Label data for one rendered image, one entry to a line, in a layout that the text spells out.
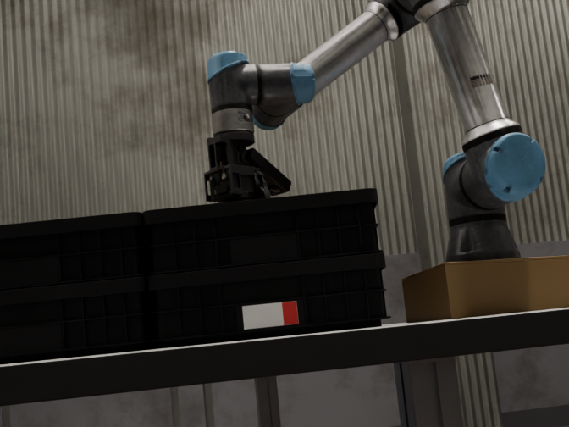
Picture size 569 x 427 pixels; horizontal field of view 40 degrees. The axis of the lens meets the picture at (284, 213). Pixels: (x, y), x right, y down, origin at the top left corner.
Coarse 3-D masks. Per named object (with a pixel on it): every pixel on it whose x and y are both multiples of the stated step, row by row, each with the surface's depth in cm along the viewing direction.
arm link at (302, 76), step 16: (256, 64) 142; (272, 64) 142; (288, 64) 142; (304, 64) 143; (272, 80) 140; (288, 80) 141; (304, 80) 141; (272, 96) 141; (288, 96) 142; (304, 96) 143; (272, 112) 149
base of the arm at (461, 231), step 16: (464, 224) 156; (480, 224) 155; (496, 224) 155; (464, 240) 155; (480, 240) 153; (496, 240) 153; (512, 240) 157; (448, 256) 158; (464, 256) 154; (480, 256) 152; (496, 256) 152; (512, 256) 153
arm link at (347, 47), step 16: (384, 0) 162; (368, 16) 161; (384, 16) 161; (400, 16) 161; (352, 32) 159; (368, 32) 160; (384, 32) 162; (400, 32) 163; (320, 48) 158; (336, 48) 158; (352, 48) 158; (368, 48) 161; (320, 64) 156; (336, 64) 157; (352, 64) 160; (320, 80) 156; (256, 112) 154; (288, 112) 152; (272, 128) 159
